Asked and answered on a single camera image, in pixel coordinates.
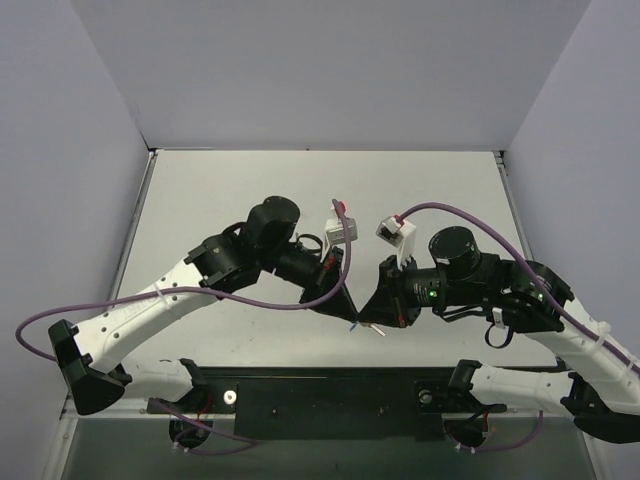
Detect brass key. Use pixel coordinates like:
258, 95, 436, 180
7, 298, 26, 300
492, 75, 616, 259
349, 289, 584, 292
368, 324, 386, 337

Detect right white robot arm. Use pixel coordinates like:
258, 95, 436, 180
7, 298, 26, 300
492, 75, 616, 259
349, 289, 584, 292
359, 226, 639, 444

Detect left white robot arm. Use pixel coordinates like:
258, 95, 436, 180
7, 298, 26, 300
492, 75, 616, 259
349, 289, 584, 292
48, 196, 357, 415

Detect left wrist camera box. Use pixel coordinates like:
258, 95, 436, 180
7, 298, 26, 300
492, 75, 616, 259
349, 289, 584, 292
324, 217, 358, 247

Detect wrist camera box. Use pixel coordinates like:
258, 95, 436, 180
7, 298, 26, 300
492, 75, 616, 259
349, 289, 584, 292
376, 216, 417, 269
324, 217, 358, 247

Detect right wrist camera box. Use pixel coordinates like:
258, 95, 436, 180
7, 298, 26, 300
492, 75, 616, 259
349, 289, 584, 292
376, 216, 417, 269

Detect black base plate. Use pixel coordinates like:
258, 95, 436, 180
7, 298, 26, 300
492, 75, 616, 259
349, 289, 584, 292
174, 367, 488, 441

